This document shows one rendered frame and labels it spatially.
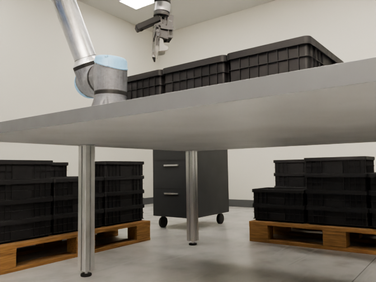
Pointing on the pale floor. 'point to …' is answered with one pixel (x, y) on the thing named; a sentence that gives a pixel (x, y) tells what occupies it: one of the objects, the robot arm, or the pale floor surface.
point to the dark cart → (174, 157)
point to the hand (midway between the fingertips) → (154, 57)
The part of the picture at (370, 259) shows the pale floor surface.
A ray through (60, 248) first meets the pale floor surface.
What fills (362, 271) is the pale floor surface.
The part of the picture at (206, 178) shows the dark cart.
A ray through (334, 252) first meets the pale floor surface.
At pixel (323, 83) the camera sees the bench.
